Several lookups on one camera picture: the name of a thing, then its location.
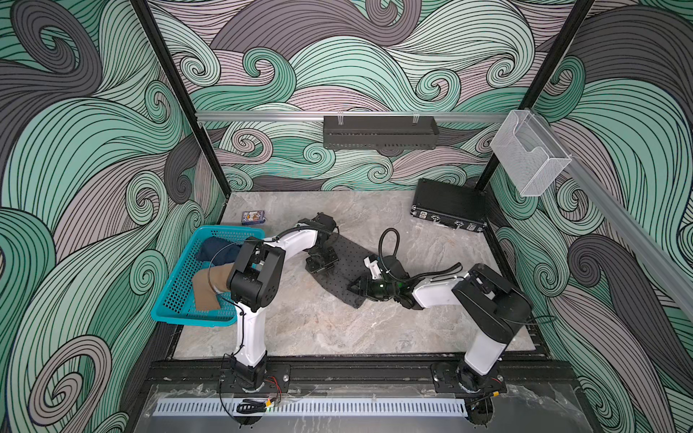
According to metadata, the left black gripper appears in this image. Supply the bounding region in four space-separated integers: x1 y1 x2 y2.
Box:
307 248 339 277

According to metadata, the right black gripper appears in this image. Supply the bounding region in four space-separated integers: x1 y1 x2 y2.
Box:
346 275 399 301

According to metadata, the grey dotted skirt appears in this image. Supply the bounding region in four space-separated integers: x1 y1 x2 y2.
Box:
312 236 375 309

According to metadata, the blue denim skirt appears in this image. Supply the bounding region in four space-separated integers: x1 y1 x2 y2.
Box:
195 236 241 266

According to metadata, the tan brown skirt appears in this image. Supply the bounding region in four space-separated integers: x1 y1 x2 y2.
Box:
192 263 235 311

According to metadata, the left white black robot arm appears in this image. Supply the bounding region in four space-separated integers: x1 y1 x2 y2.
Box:
226 212 339 391

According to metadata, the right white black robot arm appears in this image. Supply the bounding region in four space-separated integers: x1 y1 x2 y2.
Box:
348 227 533 395

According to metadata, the small playing card box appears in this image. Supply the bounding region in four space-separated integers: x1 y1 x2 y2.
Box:
241 210 266 226

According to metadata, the black hard case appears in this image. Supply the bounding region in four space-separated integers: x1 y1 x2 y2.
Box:
410 179 487 233

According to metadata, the teal plastic basket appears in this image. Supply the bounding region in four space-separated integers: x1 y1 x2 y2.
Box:
151 226 265 328

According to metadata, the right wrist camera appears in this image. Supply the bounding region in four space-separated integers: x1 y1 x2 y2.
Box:
364 254 410 281

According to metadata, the black perforated wall shelf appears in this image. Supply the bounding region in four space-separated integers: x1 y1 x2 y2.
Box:
322 117 440 152

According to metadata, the aluminium back rail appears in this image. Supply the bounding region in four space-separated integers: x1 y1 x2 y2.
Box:
196 110 508 124

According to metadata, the aluminium rail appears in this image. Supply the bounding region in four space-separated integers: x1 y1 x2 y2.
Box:
538 114 692 316
196 110 508 124

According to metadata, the black left corner post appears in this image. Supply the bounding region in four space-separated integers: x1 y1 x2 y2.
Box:
130 0 231 200

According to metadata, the black corner post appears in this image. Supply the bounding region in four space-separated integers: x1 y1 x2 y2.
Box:
130 0 231 200
475 0 596 191

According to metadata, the black right corner post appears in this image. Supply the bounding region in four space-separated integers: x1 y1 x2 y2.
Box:
475 0 596 191

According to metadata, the white slotted cable duct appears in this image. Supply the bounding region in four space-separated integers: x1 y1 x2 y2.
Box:
152 397 467 418

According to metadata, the clear plastic wall bin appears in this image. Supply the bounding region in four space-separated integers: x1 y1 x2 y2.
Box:
491 109 572 197

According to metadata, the aluminium right rail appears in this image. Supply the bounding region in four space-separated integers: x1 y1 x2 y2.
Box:
538 114 692 316

